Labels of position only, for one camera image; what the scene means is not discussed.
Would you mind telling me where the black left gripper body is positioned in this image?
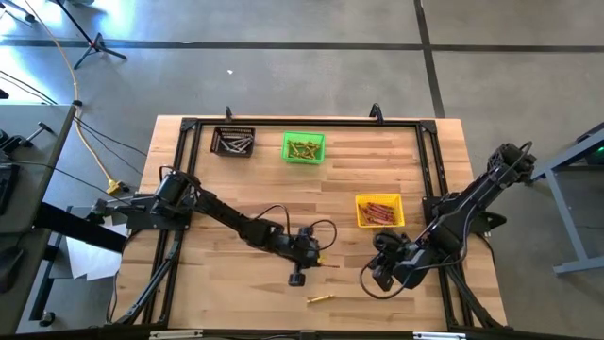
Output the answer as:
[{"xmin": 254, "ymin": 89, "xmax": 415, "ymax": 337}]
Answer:
[{"xmin": 277, "ymin": 226, "xmax": 325, "ymax": 268}]

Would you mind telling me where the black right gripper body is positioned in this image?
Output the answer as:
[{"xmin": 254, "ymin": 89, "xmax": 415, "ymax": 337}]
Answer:
[{"xmin": 384, "ymin": 238, "xmax": 438, "ymax": 289}]

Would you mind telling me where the yellow plastic basket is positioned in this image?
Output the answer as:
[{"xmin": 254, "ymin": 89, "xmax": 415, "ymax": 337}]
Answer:
[{"xmin": 355, "ymin": 193, "xmax": 406, "ymax": 230}]

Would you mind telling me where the green plastic basket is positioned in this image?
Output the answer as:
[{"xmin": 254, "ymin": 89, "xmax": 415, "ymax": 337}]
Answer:
[{"xmin": 281, "ymin": 130, "xmax": 327, "ymax": 166}]

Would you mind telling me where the black plastic basket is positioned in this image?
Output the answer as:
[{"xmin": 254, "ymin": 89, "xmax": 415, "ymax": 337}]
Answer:
[{"xmin": 209, "ymin": 126, "xmax": 257, "ymax": 159}]

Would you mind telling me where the black power adapter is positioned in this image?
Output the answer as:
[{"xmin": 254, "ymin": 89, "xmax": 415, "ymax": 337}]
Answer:
[{"xmin": 88, "ymin": 196, "xmax": 148, "ymax": 223}]

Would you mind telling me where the white paper sheet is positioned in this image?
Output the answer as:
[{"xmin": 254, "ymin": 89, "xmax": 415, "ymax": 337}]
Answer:
[{"xmin": 65, "ymin": 222, "xmax": 129, "ymax": 282}]

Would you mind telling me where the black desk beam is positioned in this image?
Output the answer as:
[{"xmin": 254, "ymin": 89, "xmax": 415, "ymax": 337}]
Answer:
[{"xmin": 32, "ymin": 201, "xmax": 128, "ymax": 254}]

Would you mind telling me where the black device with green light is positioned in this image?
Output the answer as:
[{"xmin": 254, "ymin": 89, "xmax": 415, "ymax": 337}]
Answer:
[{"xmin": 576, "ymin": 116, "xmax": 604, "ymax": 166}]

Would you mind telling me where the grey desk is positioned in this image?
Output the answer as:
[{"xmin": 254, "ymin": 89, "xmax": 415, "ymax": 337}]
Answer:
[{"xmin": 0, "ymin": 103, "xmax": 76, "ymax": 334}]

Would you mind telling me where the black tripod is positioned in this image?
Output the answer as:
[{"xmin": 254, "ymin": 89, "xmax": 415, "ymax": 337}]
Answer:
[{"xmin": 49, "ymin": 0, "xmax": 128, "ymax": 72}]

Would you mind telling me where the black desk clamp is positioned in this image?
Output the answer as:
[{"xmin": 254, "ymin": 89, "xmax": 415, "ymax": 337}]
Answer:
[{"xmin": 0, "ymin": 121, "xmax": 54, "ymax": 153}]

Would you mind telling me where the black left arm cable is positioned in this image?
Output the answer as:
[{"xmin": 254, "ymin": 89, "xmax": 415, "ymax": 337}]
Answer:
[{"xmin": 254, "ymin": 203, "xmax": 339, "ymax": 252}]

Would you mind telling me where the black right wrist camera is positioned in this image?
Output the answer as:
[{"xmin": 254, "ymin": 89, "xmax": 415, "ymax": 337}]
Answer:
[{"xmin": 374, "ymin": 229, "xmax": 403, "ymax": 252}]

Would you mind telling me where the silver metal bracket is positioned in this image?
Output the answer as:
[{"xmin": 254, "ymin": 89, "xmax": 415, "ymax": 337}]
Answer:
[
  {"xmin": 149, "ymin": 330, "xmax": 204, "ymax": 340},
  {"xmin": 412, "ymin": 331, "xmax": 468, "ymax": 340}
]

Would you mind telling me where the black aluminium table frame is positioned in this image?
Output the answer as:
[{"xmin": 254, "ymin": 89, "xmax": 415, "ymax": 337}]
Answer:
[{"xmin": 106, "ymin": 116, "xmax": 506, "ymax": 334}]

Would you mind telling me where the grey metal table frame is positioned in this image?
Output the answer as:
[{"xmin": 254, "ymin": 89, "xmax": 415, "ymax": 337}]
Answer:
[{"xmin": 530, "ymin": 127, "xmax": 604, "ymax": 276}]

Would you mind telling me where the yellow extension cable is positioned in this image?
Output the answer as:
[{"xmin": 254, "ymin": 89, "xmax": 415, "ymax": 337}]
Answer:
[{"xmin": 27, "ymin": 0, "xmax": 125, "ymax": 196}]

